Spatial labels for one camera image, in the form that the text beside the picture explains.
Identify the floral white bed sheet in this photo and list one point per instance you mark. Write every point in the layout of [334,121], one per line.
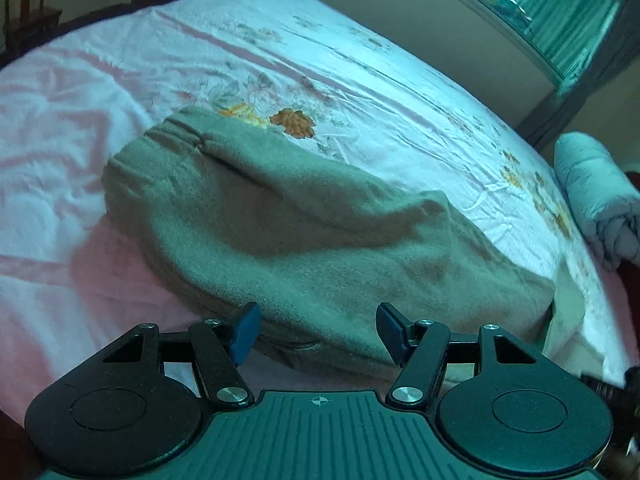
[350,85]

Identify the window with curtain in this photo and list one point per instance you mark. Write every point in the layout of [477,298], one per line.
[555,15]

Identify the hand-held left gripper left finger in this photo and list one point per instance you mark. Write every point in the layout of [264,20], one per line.
[246,334]

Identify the grey-green pants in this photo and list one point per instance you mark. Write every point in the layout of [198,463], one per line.
[280,230]

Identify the rolled light blue quilt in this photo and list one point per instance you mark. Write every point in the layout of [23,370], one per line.
[595,190]

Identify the dark wooden chair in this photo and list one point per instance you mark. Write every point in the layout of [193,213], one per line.
[30,15]

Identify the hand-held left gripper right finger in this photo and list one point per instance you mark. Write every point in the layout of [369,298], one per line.
[391,331]

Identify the dark object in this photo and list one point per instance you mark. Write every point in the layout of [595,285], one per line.
[612,395]

